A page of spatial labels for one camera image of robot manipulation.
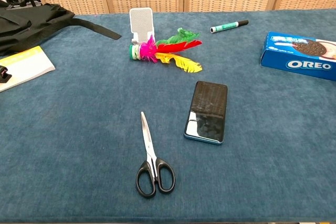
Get yellow white booklet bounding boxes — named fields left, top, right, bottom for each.
left=0, top=46, right=56, bottom=93

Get blue table cloth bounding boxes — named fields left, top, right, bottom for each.
left=0, top=8, right=336, bottom=223

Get black stapler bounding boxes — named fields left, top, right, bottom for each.
left=0, top=65, right=13, bottom=84

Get blue Oreo cookie box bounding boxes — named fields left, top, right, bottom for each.
left=259, top=31, right=336, bottom=82

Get green marker pen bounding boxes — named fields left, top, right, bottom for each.
left=209, top=19, right=249, bottom=34

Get black bag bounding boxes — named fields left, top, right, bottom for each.
left=0, top=0, right=122, bottom=56

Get white phone stand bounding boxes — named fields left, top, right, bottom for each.
left=129, top=7, right=155, bottom=45

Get black smartphone blue case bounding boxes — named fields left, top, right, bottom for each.
left=183, top=80, right=228, bottom=145

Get black handled scissors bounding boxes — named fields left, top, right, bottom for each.
left=135, top=111, right=176, bottom=199

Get colourful feather shuttlecock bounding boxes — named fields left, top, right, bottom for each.
left=129, top=27, right=203, bottom=73

